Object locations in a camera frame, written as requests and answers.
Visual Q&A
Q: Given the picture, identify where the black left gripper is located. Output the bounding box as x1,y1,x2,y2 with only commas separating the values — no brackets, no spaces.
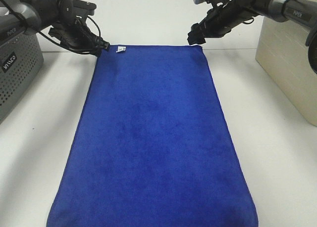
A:
49,18,110,57

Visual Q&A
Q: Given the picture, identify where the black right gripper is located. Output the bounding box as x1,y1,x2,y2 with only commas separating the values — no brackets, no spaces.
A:
187,0,253,45

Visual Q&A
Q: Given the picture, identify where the blue microfiber towel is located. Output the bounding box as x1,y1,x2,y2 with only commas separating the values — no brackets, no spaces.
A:
47,45,259,227

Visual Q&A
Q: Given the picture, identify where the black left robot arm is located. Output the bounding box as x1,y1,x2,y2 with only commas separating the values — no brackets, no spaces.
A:
0,0,110,57

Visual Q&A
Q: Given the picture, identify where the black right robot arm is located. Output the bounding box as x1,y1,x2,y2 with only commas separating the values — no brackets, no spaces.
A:
187,0,317,71

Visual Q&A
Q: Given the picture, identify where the grey perforated plastic basket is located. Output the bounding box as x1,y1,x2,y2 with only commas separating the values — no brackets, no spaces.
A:
0,4,45,125

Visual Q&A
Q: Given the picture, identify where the beige storage box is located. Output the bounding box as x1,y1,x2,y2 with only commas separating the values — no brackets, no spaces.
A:
255,0,317,128

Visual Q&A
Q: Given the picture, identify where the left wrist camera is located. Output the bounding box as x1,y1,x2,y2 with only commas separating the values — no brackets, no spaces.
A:
72,0,97,17

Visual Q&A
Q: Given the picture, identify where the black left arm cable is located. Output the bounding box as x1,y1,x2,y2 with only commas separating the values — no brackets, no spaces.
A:
0,0,102,56

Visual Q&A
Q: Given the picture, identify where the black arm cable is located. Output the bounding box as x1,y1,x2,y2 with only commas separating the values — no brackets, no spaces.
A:
0,0,102,56
212,0,258,25

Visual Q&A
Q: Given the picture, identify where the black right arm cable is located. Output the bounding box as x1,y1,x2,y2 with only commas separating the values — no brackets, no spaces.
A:
212,0,258,25

